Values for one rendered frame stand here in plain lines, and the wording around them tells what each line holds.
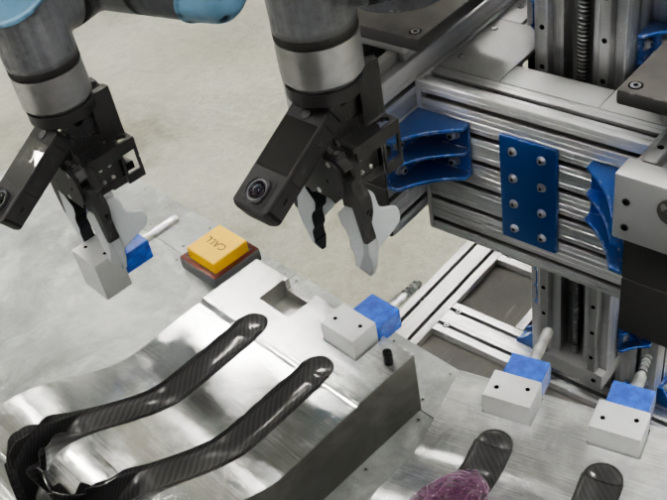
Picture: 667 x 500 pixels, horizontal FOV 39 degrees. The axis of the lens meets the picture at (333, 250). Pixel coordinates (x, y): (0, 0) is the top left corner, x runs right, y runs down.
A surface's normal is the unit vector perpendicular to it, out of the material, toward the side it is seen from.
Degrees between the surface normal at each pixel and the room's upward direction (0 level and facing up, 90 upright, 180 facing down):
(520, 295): 0
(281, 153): 29
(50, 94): 91
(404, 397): 90
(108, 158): 90
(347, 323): 0
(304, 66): 89
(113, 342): 0
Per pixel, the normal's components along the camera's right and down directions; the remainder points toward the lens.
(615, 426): -0.15, -0.75
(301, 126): -0.45, -0.39
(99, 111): 0.69, 0.39
